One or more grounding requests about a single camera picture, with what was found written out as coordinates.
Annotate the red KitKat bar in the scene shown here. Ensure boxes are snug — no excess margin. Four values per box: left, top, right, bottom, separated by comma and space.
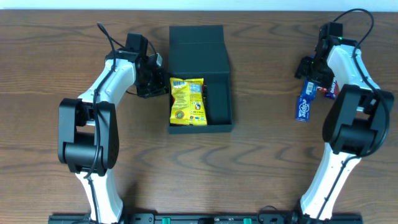
317, 86, 328, 93

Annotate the purple Dairy Milk bar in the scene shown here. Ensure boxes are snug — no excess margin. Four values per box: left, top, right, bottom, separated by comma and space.
325, 77, 338, 100

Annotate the yellow snack bag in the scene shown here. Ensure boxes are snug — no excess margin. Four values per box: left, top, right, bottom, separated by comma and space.
170, 78, 208, 126

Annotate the dark green box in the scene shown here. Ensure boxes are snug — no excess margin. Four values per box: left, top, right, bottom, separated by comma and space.
168, 25, 233, 134

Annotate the blue biscuit bar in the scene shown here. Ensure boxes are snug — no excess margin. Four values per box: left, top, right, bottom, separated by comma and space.
301, 77, 318, 100

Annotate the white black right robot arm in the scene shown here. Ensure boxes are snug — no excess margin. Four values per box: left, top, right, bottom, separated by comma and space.
291, 22, 394, 223

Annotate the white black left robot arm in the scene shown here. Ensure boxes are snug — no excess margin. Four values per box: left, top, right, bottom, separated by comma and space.
49, 33, 169, 223

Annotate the blue Eclipse mint pack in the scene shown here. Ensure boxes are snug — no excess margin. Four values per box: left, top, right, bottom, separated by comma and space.
295, 96, 311, 122

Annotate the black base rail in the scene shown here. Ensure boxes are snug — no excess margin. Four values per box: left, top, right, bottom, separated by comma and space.
48, 212, 364, 224

